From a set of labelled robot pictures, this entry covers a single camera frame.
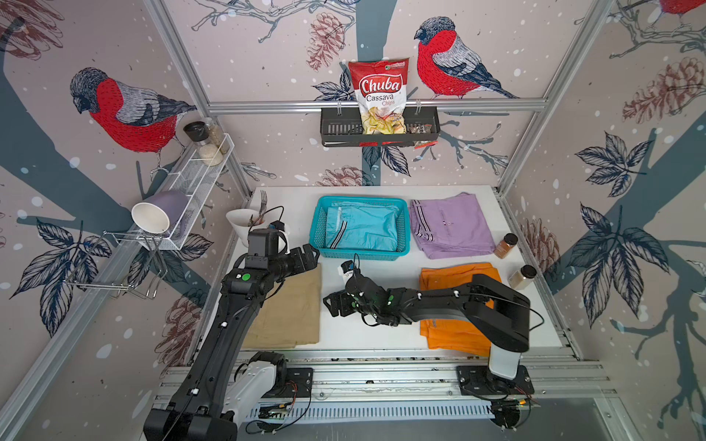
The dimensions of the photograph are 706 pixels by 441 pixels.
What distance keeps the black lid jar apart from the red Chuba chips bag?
0.48m

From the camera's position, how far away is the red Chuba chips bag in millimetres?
810

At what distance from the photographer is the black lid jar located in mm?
796

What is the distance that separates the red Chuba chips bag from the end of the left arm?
45 centimetres
